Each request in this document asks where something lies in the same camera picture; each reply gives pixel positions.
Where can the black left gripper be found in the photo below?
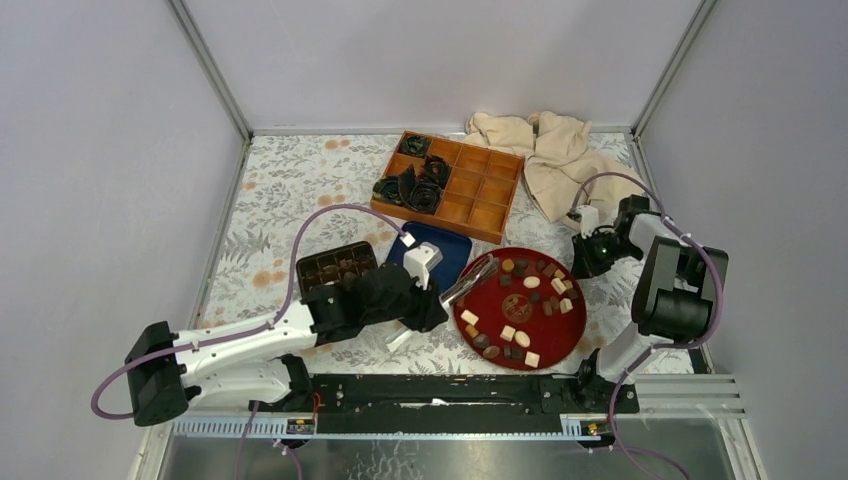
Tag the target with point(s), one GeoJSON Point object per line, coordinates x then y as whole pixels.
{"type": "Point", "coordinates": [429, 314]}

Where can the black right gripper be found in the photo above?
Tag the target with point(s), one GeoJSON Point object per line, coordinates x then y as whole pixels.
{"type": "Point", "coordinates": [584, 265]}

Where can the red round tray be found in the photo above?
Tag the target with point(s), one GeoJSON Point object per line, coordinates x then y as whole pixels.
{"type": "Point", "coordinates": [529, 315]}

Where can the silver serving tongs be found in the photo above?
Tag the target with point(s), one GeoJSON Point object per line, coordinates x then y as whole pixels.
{"type": "Point", "coordinates": [475, 277]}

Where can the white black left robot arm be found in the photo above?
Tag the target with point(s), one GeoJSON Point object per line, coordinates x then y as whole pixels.
{"type": "Point", "coordinates": [256, 360]}

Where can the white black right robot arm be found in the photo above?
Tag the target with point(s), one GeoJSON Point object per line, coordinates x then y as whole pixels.
{"type": "Point", "coordinates": [675, 305]}

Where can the blue chocolate tin box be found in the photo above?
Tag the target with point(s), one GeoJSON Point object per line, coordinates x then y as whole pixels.
{"type": "Point", "coordinates": [333, 265]}

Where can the blue tin lid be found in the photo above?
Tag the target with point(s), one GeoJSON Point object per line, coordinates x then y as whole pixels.
{"type": "Point", "coordinates": [455, 249]}

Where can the beige crumpled cloth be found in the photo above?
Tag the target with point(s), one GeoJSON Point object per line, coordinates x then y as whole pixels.
{"type": "Point", "coordinates": [560, 165]}

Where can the orange wooden divided box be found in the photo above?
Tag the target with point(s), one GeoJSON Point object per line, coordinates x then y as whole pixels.
{"type": "Point", "coordinates": [478, 197]}

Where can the floral tablecloth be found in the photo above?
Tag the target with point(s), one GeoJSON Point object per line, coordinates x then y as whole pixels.
{"type": "Point", "coordinates": [288, 178]}

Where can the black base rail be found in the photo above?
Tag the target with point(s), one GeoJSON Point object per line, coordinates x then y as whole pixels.
{"type": "Point", "coordinates": [548, 393]}

